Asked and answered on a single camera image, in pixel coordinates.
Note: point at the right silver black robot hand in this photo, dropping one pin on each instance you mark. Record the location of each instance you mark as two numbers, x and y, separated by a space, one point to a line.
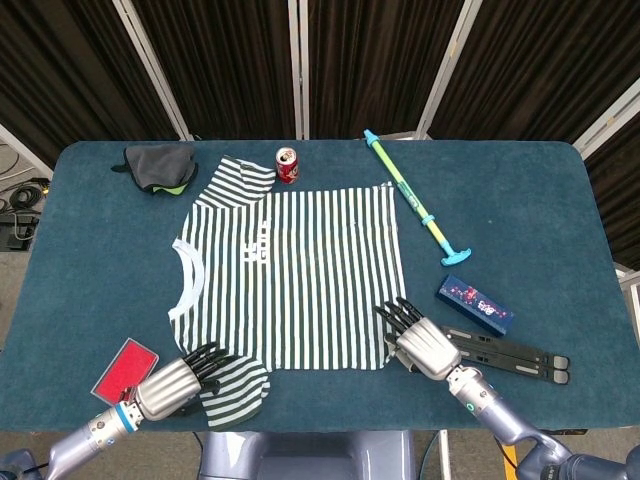
427 347

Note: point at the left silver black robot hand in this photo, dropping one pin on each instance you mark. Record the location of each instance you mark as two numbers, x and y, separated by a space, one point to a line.
165 387

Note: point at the green white striped T-shirt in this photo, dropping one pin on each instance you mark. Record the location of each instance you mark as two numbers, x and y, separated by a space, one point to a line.
310 280

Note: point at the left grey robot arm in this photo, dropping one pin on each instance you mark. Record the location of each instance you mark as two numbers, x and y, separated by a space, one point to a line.
85 435

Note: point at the red rectangular card case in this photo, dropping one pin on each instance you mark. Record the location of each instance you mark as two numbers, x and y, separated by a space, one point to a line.
122 370

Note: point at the dark blue printed box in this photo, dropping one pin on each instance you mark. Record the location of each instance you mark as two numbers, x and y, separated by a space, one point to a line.
470 300

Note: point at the black folding stand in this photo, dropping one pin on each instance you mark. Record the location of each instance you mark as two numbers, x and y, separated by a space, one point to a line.
520 357

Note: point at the white table leg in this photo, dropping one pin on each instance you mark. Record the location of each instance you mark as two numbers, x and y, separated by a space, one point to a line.
445 455

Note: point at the grey robot torso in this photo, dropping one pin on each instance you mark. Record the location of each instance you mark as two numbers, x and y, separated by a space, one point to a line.
305 455

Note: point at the teal yellow toy stick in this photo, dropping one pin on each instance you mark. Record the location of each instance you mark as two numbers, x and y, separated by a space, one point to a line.
407 192

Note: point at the white metal rack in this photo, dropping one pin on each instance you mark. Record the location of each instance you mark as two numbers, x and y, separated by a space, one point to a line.
630 292

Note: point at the black floor power box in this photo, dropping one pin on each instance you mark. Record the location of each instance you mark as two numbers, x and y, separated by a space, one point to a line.
17 232

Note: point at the grey cloth with green lining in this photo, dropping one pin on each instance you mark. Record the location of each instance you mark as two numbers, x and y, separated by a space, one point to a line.
155 165

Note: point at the red soda can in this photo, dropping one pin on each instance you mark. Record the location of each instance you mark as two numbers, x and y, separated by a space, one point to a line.
288 170

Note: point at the white framed dark partition panel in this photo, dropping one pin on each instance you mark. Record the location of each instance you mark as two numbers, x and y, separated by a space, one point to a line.
225 65
380 65
540 65
25 147
620 200
75 60

